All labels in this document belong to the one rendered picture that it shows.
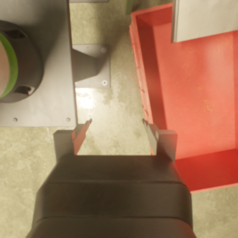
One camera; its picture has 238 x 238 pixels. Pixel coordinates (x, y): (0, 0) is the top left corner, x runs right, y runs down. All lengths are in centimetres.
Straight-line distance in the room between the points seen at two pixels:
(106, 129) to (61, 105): 100
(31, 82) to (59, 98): 6
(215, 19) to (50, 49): 36
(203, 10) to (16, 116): 46
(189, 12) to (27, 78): 35
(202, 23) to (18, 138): 146
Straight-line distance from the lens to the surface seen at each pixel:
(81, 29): 131
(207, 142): 88
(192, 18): 46
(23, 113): 41
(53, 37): 37
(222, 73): 83
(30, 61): 35
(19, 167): 173
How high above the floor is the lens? 126
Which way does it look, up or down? 73 degrees down
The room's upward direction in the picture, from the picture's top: 179 degrees counter-clockwise
